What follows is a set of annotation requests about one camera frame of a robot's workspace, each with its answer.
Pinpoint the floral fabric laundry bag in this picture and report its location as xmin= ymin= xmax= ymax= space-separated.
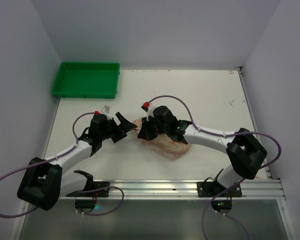
xmin=131 ymin=115 xmax=192 ymax=161

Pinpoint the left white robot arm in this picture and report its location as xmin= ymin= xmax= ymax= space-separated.
xmin=17 ymin=111 xmax=137 ymax=211

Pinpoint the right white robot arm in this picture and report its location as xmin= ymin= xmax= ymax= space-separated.
xmin=137 ymin=102 xmax=268 ymax=195

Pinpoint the green plastic tray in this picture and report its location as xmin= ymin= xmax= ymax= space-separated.
xmin=51 ymin=61 xmax=120 ymax=99

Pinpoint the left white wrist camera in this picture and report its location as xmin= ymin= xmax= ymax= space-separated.
xmin=99 ymin=105 xmax=111 ymax=120

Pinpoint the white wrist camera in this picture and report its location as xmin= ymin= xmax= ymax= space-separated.
xmin=99 ymin=105 xmax=111 ymax=120
xmin=141 ymin=101 xmax=156 ymax=122

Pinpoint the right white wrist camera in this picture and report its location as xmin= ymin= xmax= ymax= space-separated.
xmin=141 ymin=101 xmax=156 ymax=122

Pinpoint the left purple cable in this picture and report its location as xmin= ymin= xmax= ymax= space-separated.
xmin=0 ymin=109 xmax=125 ymax=216

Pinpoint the purple cable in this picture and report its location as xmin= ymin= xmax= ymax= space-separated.
xmin=201 ymin=94 xmax=282 ymax=240
xmin=0 ymin=109 xmax=125 ymax=216

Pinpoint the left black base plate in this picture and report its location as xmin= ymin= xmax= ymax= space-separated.
xmin=66 ymin=181 xmax=110 ymax=198

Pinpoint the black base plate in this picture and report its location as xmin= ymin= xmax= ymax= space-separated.
xmin=196 ymin=177 xmax=243 ymax=198
xmin=66 ymin=181 xmax=110 ymax=198

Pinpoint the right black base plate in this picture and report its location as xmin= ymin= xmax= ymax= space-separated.
xmin=196 ymin=177 xmax=243 ymax=198

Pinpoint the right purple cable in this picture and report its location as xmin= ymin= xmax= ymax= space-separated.
xmin=201 ymin=94 xmax=282 ymax=240

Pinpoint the aluminium front rail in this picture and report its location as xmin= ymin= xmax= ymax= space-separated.
xmin=48 ymin=175 xmax=285 ymax=202

